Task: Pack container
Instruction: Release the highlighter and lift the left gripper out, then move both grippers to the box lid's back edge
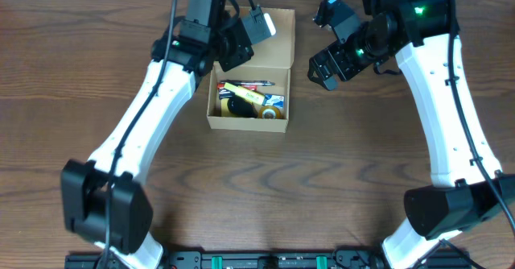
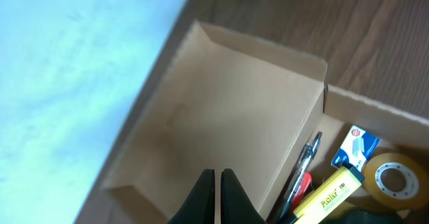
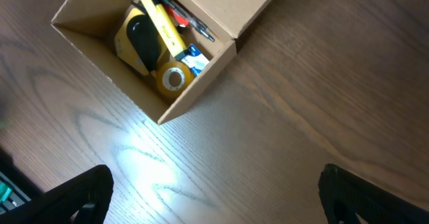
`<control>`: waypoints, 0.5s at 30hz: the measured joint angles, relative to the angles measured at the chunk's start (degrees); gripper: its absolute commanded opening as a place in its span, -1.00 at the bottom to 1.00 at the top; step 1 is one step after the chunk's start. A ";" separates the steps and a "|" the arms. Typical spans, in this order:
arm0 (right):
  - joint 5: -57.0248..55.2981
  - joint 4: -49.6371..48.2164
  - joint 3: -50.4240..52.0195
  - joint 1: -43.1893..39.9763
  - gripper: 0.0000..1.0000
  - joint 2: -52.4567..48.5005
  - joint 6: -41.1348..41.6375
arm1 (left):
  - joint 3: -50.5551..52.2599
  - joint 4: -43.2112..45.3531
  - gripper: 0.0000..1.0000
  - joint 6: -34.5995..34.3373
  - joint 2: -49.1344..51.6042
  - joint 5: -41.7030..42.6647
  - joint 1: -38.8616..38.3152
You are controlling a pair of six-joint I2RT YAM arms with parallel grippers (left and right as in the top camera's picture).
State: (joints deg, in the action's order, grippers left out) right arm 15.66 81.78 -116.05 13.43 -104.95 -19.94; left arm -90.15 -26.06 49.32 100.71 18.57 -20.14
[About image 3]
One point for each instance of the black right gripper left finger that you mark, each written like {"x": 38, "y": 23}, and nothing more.
{"x": 82, "y": 199}

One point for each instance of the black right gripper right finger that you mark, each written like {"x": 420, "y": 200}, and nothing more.
{"x": 346, "y": 198}

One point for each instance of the yellow adhesive tape roll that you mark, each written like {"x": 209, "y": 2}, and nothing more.
{"x": 172, "y": 78}

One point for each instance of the cardboard box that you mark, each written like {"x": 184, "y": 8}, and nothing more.
{"x": 89, "y": 25}

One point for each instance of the black correction tape dispenser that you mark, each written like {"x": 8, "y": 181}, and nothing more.
{"x": 143, "y": 36}

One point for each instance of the white blue eraser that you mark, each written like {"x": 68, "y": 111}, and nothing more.
{"x": 195, "y": 60}

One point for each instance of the yellow highlighter marker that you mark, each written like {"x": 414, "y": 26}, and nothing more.
{"x": 166, "y": 29}

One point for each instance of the black ballpoint pen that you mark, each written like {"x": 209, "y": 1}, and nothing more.
{"x": 198, "y": 25}

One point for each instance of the red multi-tool pocket knife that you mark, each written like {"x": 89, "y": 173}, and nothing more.
{"x": 170, "y": 7}

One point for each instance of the yellow sticky note pad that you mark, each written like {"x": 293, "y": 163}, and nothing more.
{"x": 126, "y": 52}

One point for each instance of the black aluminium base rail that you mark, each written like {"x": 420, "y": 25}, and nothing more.
{"x": 11, "y": 195}

